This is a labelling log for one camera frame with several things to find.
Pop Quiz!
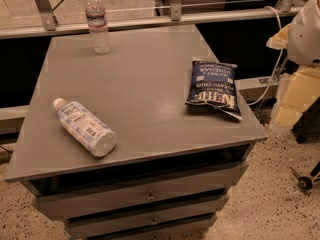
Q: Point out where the drawer knob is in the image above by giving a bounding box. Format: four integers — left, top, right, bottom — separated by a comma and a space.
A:
146, 191, 156, 201
150, 218, 158, 226

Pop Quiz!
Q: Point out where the black caster wheel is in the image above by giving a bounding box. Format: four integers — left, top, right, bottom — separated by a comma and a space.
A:
291, 167, 313, 190

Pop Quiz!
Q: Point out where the grey drawer cabinet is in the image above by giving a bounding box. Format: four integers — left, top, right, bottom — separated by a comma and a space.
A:
6, 26, 266, 240

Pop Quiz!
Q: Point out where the white cable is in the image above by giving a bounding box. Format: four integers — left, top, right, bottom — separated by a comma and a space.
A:
247, 5, 285, 107

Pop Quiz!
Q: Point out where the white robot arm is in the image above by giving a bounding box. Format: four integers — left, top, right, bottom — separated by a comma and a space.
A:
266, 0, 320, 67

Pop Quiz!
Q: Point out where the clear water bottle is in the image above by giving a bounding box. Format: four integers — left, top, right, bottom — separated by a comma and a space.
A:
85, 0, 111, 54

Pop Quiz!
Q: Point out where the middle drawer knob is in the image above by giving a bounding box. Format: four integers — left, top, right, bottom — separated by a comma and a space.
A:
150, 218, 158, 226

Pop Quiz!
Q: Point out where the blue potato chips bag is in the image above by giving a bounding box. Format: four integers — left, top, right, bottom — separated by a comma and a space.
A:
186, 57, 242, 120

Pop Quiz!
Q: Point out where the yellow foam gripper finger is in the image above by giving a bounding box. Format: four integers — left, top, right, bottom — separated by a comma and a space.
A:
266, 24, 290, 50

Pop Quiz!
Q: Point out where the metal railing frame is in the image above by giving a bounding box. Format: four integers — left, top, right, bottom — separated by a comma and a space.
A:
0, 0, 320, 40

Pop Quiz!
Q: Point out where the blue plastic bottle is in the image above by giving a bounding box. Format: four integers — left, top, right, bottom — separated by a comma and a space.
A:
53, 98, 116, 158

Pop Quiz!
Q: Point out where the top drawer knob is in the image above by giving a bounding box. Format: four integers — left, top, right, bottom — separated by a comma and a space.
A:
146, 191, 156, 201

